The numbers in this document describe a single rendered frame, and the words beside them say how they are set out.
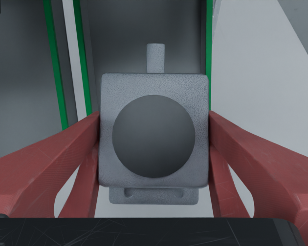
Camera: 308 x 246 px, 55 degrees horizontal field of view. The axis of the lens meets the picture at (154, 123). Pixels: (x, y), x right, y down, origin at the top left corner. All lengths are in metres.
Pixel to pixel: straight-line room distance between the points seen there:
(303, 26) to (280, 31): 0.68
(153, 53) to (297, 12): 1.12
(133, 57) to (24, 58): 0.12
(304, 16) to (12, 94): 1.12
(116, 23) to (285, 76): 0.36
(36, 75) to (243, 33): 0.43
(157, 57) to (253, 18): 0.53
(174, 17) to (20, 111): 0.20
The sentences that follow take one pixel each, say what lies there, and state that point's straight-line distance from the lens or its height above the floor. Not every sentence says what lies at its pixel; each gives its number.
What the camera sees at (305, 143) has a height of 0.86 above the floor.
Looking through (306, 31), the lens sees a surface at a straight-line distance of 1.39.
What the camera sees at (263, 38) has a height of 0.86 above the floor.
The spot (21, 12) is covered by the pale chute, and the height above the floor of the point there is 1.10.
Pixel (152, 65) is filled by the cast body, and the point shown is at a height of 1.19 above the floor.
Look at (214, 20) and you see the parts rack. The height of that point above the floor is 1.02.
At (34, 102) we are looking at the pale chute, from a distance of 0.36.
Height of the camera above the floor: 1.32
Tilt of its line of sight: 64 degrees down
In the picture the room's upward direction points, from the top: 4 degrees counter-clockwise
